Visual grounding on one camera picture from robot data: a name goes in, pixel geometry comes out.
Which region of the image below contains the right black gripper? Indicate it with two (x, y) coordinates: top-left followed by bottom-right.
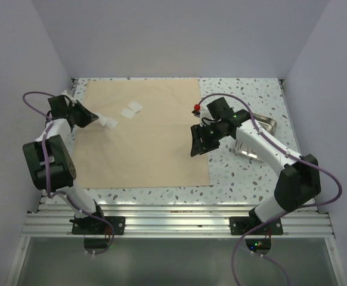
(191, 121), (229, 157)

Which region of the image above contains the stainless steel tray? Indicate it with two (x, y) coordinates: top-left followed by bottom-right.
(234, 113), (277, 164)

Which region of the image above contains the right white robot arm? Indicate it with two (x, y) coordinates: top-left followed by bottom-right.
(190, 98), (321, 234)

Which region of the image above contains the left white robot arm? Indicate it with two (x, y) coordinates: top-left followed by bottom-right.
(23, 92), (107, 234)

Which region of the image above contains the beige cloth mat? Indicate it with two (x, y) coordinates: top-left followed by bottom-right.
(73, 79), (210, 188)

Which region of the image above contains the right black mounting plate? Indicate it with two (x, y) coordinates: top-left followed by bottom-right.
(229, 217), (284, 235)

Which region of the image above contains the black mounting plate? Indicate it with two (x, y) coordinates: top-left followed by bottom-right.
(69, 216), (126, 235)
(229, 217), (284, 235)

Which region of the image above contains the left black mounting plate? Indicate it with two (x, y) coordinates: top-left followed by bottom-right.
(69, 216), (126, 235)

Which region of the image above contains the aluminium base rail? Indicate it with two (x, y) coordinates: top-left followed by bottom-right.
(21, 204), (334, 238)

